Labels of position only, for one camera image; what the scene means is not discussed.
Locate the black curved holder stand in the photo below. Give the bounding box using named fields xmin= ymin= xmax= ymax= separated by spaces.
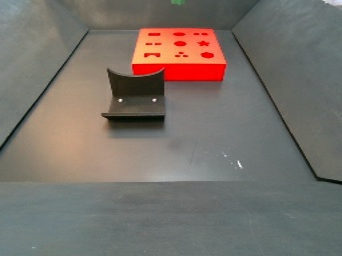
xmin=102 ymin=69 xmax=166 ymax=120

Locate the red shape sorter block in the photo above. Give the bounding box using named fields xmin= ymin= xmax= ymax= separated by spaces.
xmin=131 ymin=28 xmax=227 ymax=81

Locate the green star-shaped peg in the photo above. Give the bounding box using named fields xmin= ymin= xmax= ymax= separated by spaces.
xmin=171 ymin=0 xmax=186 ymax=5

